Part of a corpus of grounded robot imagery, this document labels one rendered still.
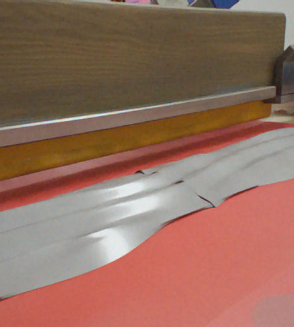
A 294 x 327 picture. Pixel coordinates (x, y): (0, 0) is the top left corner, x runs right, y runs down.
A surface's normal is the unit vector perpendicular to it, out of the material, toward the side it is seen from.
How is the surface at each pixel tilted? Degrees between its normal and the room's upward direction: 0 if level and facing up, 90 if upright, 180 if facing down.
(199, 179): 30
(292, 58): 135
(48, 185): 0
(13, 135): 90
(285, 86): 90
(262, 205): 0
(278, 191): 0
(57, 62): 90
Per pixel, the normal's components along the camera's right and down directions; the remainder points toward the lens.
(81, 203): 0.21, -0.67
